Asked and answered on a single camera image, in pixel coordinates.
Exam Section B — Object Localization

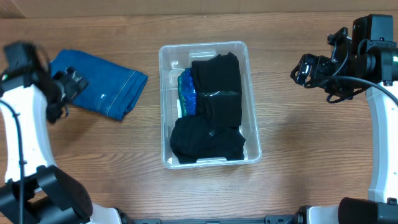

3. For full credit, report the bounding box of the black taped cloth bundle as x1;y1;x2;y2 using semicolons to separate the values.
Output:
170;116;246;164

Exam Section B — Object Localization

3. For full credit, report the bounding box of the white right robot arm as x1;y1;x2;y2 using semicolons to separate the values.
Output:
287;14;397;223

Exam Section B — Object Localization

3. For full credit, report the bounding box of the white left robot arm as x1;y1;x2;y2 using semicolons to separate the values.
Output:
1;41;131;224

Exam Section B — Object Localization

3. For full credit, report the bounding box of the clear plastic storage bin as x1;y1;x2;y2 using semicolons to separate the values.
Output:
159;41;262;169

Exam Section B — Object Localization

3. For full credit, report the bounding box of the white paper label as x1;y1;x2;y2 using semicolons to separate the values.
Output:
177;99;182;118

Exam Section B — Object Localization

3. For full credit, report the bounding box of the blue sequin cloth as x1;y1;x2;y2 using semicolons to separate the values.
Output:
177;68;197;116

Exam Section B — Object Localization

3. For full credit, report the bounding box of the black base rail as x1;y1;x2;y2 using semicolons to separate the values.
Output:
129;212;307;224

